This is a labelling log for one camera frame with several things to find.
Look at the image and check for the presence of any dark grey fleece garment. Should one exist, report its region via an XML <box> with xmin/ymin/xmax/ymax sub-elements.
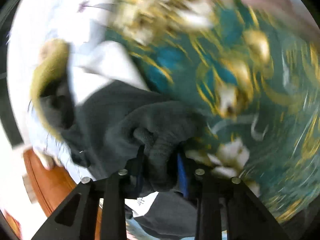
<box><xmin>39</xmin><ymin>81</ymin><xmax>227</xmax><ymax>240</ymax></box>

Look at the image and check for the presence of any wooden bed frame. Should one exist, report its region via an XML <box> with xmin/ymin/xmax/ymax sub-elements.
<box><xmin>23</xmin><ymin>149</ymin><xmax>103</xmax><ymax>230</ymax></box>

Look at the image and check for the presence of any blue daisy print duvet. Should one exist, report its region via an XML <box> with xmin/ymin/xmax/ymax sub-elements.
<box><xmin>6</xmin><ymin>0</ymin><xmax>150</xmax><ymax>180</ymax></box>

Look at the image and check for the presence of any olive green knit sweater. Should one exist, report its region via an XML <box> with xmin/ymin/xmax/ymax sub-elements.
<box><xmin>29</xmin><ymin>39</ymin><xmax>72</xmax><ymax>143</ymax></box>

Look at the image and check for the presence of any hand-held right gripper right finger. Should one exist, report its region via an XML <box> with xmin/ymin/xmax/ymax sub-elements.
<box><xmin>176</xmin><ymin>152</ymin><xmax>290</xmax><ymax>240</ymax></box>

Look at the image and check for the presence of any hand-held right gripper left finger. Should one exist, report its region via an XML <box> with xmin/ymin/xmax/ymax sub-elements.
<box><xmin>31</xmin><ymin>147</ymin><xmax>145</xmax><ymax>240</ymax></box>

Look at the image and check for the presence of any teal floral bed blanket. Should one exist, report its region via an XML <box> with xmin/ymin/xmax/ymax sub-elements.
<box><xmin>105</xmin><ymin>0</ymin><xmax>320</xmax><ymax>225</ymax></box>

